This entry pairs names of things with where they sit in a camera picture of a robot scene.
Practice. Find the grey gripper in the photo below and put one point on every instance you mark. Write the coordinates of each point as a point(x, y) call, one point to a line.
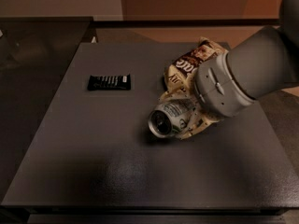
point(219, 85)

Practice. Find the silver 7up soda can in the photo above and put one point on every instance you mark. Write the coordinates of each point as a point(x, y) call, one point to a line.
point(170, 118)

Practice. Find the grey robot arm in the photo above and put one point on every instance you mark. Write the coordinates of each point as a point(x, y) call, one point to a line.
point(268, 60)

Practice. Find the brown sea salt chip bag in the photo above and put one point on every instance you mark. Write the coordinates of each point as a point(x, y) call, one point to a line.
point(206, 50)

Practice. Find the black snack bar wrapper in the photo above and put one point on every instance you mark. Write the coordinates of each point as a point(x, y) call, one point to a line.
point(109, 83)

